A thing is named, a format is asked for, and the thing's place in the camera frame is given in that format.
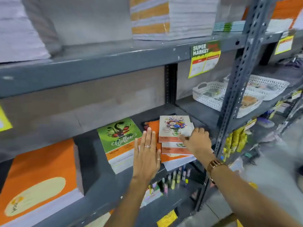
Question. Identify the long white plastic basket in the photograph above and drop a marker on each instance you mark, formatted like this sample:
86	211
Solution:
206	99

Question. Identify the group of yellow glue bottles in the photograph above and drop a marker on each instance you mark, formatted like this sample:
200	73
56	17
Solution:
235	139

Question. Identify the person's left hand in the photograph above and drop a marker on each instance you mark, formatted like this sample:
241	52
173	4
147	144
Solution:
145	160

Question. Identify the stack of pastel sticky notes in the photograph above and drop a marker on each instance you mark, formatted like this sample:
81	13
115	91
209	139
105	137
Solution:
151	195

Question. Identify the person's right hand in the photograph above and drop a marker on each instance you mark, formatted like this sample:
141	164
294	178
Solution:
200	144

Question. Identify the colourful small packets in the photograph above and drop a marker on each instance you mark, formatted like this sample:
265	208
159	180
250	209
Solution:
262	86

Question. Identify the green small packets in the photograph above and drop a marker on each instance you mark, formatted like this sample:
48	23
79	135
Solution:
211	92

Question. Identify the person's left forearm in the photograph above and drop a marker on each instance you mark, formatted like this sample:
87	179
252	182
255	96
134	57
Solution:
127	205

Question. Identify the yellow plastic object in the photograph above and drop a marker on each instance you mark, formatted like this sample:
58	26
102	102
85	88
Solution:
253	186

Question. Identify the yellow patterned label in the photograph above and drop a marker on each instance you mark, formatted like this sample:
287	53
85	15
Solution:
166	219

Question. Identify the white stack with orange stripes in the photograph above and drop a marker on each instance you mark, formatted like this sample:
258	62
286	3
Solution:
189	18

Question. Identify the flower cover notebook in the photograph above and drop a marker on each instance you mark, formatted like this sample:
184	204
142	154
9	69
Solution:
172	125

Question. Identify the row of small colourful bottles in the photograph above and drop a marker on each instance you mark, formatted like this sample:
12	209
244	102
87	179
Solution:
174	179

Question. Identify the gold wristwatch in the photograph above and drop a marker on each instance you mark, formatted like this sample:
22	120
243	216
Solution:
214	164

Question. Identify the white notebook stack shelf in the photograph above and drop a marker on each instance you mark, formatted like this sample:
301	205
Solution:
21	33

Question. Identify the orange brown packet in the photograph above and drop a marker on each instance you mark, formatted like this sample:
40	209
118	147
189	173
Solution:
249	101

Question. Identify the person's right forearm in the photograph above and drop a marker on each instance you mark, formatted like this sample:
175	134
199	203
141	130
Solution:
248	198

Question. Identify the grey metal shelf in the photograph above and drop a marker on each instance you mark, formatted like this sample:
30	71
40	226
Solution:
94	61
203	115

